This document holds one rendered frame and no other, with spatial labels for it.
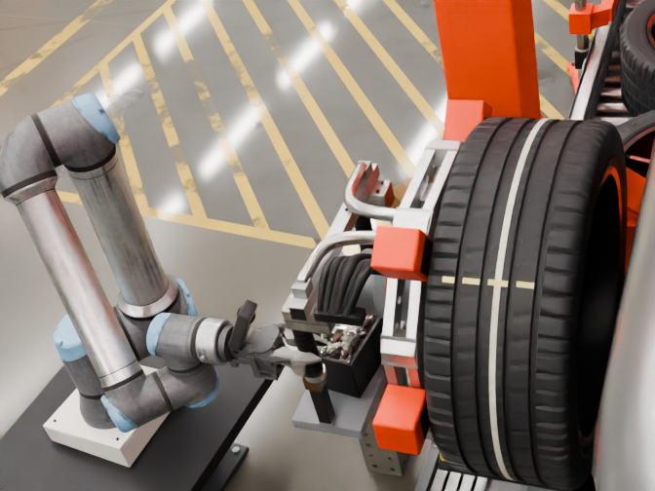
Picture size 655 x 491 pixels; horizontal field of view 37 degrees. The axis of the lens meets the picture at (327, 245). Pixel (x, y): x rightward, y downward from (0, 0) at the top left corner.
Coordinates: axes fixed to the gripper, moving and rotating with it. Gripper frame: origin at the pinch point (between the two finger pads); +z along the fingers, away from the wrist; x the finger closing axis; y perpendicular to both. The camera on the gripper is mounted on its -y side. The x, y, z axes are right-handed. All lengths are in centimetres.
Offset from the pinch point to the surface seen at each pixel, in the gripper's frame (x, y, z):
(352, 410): -14.7, 37.9, -5.5
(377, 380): -24.2, 37.9, -2.5
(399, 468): -29, 79, -5
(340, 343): -24.0, 26.2, -9.3
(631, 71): -157, 38, 37
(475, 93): -59, -19, 18
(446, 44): -59, -30, 14
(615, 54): -196, 57, 26
